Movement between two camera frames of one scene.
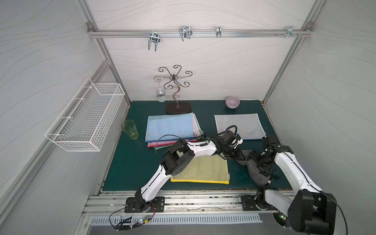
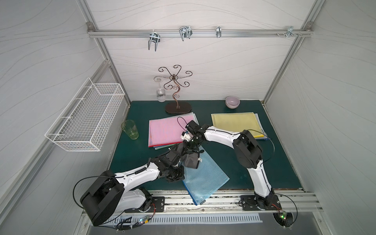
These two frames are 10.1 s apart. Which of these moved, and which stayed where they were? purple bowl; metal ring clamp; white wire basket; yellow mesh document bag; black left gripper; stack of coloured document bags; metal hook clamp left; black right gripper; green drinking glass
Moved: black right gripper; black left gripper; yellow mesh document bag
Stayed: white wire basket; green drinking glass; stack of coloured document bags; metal hook clamp left; purple bowl; metal ring clamp
